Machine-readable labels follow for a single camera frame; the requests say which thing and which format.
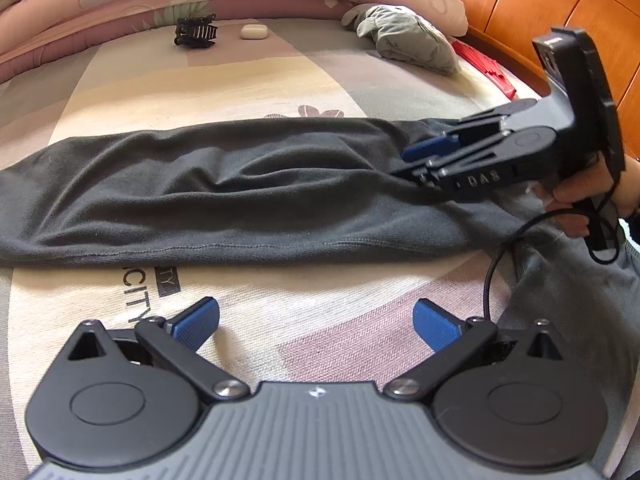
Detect orange wooden headboard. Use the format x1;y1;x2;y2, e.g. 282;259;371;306
462;0;640;156

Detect person's right hand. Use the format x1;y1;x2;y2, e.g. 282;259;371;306
534;155;639;238

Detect white earbud case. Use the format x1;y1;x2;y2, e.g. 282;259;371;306
240;23;269;41

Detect grey bundled cloth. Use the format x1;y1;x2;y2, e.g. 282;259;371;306
341;4;460;76

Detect dark grey sweatpants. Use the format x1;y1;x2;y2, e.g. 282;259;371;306
0;116;640;470

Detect black hair claw clip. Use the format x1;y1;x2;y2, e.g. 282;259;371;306
174;14;218;49

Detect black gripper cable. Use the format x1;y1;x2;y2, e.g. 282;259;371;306
482;179;624;326

